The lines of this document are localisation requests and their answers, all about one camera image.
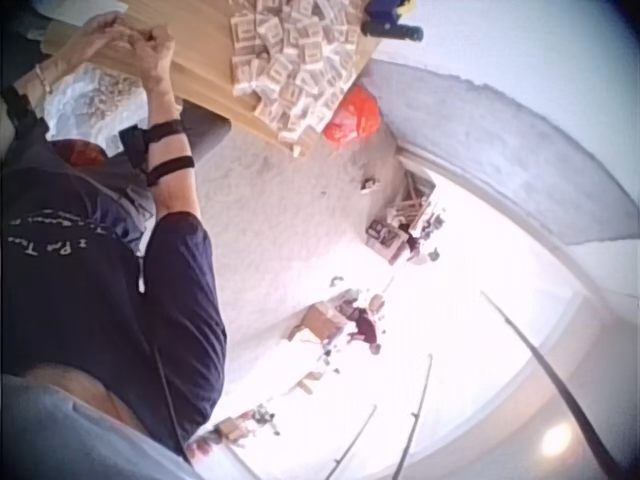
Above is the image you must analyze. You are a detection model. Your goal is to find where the person's left hand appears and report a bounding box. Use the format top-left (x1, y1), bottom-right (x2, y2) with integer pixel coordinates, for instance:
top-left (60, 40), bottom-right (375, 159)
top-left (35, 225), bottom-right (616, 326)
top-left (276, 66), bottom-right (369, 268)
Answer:
top-left (68, 13), bottom-right (136, 62)

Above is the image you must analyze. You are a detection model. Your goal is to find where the person's right hand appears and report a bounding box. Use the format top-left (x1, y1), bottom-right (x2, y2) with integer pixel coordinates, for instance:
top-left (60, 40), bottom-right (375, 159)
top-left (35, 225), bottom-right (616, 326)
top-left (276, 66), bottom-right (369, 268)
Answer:
top-left (126, 24), bottom-right (179, 97)

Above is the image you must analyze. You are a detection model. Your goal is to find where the clear plastic bag of packets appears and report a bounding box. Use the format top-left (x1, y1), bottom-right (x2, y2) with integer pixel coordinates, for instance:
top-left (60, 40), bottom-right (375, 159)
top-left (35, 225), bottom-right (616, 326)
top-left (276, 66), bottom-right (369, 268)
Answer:
top-left (43, 62), bottom-right (151, 147)

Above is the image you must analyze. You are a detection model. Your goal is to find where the black wrist band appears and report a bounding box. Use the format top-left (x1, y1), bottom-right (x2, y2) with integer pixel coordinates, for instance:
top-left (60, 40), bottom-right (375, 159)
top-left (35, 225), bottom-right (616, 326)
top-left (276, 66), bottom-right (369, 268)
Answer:
top-left (117, 118), bottom-right (196, 189)
top-left (0, 83), bottom-right (40, 132)

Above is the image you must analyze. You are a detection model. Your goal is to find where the red cloth bag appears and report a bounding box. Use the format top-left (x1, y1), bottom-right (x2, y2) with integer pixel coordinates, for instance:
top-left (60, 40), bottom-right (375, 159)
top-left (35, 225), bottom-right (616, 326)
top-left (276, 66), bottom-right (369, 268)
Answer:
top-left (49, 138), bottom-right (110, 169)

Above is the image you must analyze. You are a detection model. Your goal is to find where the pile of white packets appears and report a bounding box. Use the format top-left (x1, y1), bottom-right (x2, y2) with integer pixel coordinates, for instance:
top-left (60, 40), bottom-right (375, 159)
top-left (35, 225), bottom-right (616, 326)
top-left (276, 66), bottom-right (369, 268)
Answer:
top-left (227, 0), bottom-right (371, 157)

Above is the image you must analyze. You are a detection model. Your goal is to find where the red plastic bag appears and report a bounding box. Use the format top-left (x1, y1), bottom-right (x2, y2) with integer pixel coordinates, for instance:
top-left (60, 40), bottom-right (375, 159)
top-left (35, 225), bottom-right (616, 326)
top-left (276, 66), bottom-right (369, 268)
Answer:
top-left (322, 83), bottom-right (384, 146)

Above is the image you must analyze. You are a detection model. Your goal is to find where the blue and yellow object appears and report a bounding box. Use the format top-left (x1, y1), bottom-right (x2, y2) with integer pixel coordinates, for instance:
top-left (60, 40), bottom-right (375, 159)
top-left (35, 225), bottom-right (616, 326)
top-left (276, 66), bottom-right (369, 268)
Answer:
top-left (363, 0), bottom-right (419, 23)

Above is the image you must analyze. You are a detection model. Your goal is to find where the black cylindrical object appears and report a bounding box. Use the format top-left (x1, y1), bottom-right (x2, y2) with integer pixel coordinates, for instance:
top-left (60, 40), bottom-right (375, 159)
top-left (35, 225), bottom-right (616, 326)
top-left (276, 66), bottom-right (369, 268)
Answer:
top-left (360, 19), bottom-right (425, 43)

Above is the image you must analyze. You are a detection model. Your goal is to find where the heap of cartons and wood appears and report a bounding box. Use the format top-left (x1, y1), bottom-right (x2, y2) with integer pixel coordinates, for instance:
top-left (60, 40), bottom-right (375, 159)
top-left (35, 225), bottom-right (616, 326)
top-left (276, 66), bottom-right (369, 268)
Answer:
top-left (360, 168), bottom-right (444, 266)

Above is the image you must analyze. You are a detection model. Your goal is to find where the brown cardboard box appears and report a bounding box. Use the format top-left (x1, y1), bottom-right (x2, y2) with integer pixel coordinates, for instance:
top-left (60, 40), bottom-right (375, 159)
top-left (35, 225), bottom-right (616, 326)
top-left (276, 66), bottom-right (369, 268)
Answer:
top-left (292, 302), bottom-right (346, 346)

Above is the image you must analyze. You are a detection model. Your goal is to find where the cluttered table with boxes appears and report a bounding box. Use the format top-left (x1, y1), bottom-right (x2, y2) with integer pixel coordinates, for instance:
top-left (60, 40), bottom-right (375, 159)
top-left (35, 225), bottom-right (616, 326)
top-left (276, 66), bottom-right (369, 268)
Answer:
top-left (189, 403), bottom-right (284, 454)

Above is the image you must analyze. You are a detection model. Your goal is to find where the round ceiling light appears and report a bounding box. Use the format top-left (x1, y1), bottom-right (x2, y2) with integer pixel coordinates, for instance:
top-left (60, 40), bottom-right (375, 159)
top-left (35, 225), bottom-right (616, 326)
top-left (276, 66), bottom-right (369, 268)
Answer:
top-left (538, 424), bottom-right (575, 460)

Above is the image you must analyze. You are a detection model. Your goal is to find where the beaded bracelet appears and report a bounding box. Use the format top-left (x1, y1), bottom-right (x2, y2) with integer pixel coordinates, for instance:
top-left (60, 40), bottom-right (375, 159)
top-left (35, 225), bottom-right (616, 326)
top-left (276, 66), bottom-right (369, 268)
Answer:
top-left (34, 63), bottom-right (54, 96)

